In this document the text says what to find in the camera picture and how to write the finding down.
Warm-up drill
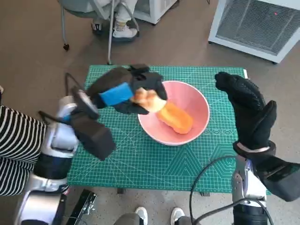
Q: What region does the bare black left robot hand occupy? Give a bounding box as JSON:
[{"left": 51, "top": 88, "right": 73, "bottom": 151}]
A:
[{"left": 88, "top": 63, "right": 168, "bottom": 115}]

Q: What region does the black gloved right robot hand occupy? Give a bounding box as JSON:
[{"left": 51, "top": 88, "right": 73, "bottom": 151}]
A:
[{"left": 214, "top": 71, "right": 278, "bottom": 150}]

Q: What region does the round toy bread bun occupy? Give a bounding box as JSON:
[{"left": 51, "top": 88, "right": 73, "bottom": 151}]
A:
[{"left": 130, "top": 87, "right": 167, "bottom": 113}]

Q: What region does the pink bowl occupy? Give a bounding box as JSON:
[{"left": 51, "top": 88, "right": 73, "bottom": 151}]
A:
[{"left": 137, "top": 81, "right": 210, "bottom": 146}]

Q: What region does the long toy bread loaf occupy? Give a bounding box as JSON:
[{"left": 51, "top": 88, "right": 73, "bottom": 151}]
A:
[{"left": 156, "top": 101, "right": 194, "bottom": 134}]

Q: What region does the green cutting mat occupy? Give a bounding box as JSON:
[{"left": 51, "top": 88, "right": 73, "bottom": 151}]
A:
[{"left": 67, "top": 65, "right": 271, "bottom": 195}]

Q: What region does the silver metal pole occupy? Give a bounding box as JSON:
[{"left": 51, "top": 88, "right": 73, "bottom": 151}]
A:
[{"left": 107, "top": 0, "right": 118, "bottom": 65}]

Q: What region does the white cabinet with mesh panel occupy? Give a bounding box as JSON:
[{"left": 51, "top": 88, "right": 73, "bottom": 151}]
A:
[{"left": 208, "top": 0, "right": 300, "bottom": 64}]

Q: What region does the small white cabinet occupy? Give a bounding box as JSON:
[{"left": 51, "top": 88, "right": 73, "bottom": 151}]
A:
[{"left": 135, "top": 0, "right": 179, "bottom": 24}]

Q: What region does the grey chair with castors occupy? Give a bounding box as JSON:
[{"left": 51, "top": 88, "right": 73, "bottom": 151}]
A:
[{"left": 57, "top": 0, "right": 141, "bottom": 51}]

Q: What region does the person in striped top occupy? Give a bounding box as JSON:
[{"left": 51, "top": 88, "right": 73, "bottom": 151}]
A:
[{"left": 0, "top": 85, "right": 47, "bottom": 196}]

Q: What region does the black clamp bar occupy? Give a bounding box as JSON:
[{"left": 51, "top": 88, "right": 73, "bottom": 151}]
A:
[{"left": 62, "top": 189, "right": 97, "bottom": 225}]

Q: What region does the person with white shoes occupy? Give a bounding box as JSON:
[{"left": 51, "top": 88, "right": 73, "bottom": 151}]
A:
[{"left": 119, "top": 206, "right": 200, "bottom": 225}]

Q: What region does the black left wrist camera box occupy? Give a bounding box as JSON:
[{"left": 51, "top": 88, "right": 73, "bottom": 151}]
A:
[{"left": 74, "top": 114, "right": 117, "bottom": 162}]

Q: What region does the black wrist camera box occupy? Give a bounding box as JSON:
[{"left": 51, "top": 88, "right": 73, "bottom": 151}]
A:
[
  {"left": 254, "top": 156, "right": 300, "bottom": 202},
  {"left": 74, "top": 114, "right": 117, "bottom": 162}
]

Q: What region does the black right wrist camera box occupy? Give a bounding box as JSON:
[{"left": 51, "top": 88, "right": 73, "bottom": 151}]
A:
[{"left": 254, "top": 156, "right": 300, "bottom": 202}]

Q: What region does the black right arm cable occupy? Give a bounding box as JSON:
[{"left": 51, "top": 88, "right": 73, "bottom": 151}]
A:
[{"left": 189, "top": 156, "right": 268, "bottom": 225}]

